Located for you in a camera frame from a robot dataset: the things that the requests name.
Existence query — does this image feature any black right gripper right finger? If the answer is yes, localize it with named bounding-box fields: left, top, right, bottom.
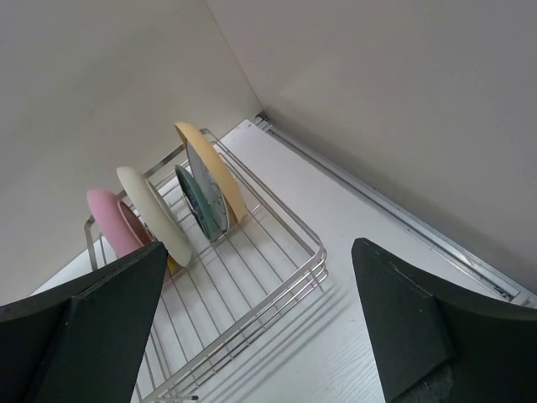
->
left=352, top=238, right=536, bottom=402

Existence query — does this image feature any pink plate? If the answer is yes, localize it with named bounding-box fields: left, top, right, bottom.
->
left=86, top=189, right=153, bottom=258

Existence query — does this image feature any metal wire dish rack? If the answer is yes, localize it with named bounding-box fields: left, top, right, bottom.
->
left=83, top=128, right=328, bottom=403

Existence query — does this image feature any yellow patterned small plate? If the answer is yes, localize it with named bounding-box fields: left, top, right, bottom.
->
left=167, top=255, right=182, bottom=276

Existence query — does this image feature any aluminium table edge rail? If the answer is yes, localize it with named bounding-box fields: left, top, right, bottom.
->
left=254, top=113, right=536, bottom=308

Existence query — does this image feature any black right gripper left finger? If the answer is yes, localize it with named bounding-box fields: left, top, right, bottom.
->
left=1, top=242, right=168, bottom=402

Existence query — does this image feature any dark green patterned plate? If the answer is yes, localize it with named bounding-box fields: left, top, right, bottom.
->
left=175, top=165, right=221, bottom=243

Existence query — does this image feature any cream white plate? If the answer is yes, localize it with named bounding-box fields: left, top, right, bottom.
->
left=117, top=166, right=192, bottom=268

